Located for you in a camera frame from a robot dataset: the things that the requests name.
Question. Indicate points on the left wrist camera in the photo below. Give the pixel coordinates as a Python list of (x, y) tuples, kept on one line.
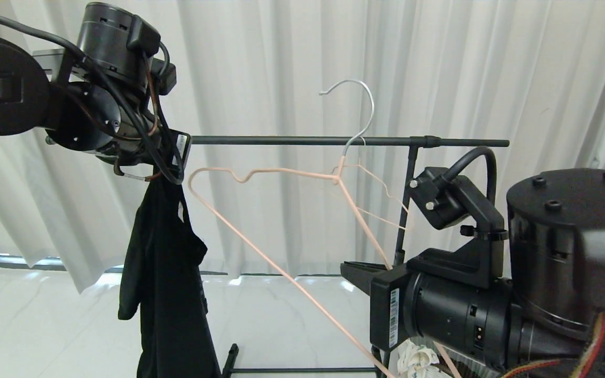
[(167, 73)]

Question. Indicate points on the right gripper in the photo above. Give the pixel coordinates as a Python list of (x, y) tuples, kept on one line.
[(449, 320)]

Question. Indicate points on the white curtain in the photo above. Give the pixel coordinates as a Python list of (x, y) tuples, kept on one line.
[(281, 63)]

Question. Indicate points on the black garment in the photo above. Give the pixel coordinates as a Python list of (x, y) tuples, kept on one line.
[(176, 315)]

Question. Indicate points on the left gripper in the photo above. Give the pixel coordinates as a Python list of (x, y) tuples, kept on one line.
[(82, 123)]

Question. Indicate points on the cream printed garment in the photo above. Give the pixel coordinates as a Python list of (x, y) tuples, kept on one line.
[(418, 359)]

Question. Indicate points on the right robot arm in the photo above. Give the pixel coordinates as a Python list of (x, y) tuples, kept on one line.
[(570, 236)]

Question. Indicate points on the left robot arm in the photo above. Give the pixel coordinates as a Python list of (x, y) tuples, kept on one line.
[(3, 84)]

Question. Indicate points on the black clothes rack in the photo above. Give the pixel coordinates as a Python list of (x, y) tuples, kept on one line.
[(281, 140)]

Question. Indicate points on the pink clothes hanger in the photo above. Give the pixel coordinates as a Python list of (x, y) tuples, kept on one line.
[(337, 178), (381, 216)]

